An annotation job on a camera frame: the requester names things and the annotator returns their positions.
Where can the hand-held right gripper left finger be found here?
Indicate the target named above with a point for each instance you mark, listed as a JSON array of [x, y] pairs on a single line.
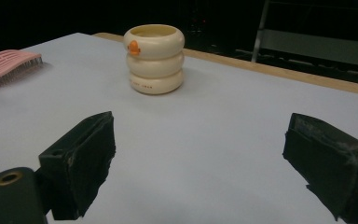
[[80, 161]]

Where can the cream ringed cup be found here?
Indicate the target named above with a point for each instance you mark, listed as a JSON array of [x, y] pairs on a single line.
[[155, 62]]

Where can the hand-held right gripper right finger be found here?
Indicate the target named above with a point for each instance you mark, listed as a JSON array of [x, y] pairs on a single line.
[[335, 168]]

